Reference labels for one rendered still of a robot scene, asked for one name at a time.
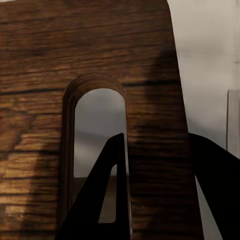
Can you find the cutting board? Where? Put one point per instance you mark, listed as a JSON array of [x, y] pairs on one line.
[[52, 52]]

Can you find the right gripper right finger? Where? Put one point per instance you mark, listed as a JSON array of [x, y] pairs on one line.
[[218, 174]]

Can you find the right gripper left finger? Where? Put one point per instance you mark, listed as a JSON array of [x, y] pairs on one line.
[[81, 222]]

